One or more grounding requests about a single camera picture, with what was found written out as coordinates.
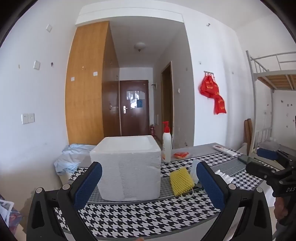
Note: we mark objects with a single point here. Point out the wooden slats against wall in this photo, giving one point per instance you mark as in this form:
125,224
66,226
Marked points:
248,133

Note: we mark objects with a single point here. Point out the papers on floor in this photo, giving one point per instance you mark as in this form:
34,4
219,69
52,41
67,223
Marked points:
9,214

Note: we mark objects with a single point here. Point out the light blue face mask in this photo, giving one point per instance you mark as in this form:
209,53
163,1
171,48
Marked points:
193,171

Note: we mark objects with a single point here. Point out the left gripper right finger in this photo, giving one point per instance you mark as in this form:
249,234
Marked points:
223,196

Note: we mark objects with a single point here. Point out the metal bunk bed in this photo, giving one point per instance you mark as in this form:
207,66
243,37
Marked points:
273,83

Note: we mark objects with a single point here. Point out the houndstooth table cloth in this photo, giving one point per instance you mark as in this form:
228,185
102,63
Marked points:
167,214

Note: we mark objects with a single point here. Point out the yellow foam net sleeve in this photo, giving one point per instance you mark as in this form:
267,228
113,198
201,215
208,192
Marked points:
181,181

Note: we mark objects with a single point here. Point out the person right hand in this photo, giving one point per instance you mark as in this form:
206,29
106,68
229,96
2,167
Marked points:
280,211

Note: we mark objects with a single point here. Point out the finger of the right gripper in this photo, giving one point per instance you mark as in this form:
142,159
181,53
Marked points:
261,171
268,154

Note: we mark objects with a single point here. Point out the red snack packet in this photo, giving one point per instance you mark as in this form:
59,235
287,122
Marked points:
181,155

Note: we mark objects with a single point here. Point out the white bin under sheet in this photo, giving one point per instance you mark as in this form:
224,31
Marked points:
68,177

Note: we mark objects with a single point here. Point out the black smartphone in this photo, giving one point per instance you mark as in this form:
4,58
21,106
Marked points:
245,159

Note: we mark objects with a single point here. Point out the wooden wardrobe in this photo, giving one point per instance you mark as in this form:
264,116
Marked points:
92,86

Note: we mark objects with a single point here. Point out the light blue crumpled sheet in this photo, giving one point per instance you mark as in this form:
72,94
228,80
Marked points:
71,158

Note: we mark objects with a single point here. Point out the dark brown entrance door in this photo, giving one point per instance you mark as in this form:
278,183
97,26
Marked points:
134,107

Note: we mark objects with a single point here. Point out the white pump lotion bottle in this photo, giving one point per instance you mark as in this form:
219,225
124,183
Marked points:
166,152

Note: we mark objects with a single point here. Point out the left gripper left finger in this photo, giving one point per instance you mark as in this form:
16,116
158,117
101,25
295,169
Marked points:
74,198

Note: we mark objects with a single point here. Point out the white remote control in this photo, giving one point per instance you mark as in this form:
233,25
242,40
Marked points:
225,150

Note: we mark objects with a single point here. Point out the red fire extinguisher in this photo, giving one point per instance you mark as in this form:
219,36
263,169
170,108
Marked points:
152,130

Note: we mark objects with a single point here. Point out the white styrofoam box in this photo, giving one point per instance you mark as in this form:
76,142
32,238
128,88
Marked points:
131,168

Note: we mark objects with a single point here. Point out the ceiling lamp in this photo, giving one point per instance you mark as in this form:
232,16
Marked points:
139,46

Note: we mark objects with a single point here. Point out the white wall switch pair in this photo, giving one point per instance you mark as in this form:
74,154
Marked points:
27,118

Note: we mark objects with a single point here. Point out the red hanging bags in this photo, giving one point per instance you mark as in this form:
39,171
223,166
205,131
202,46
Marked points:
210,89

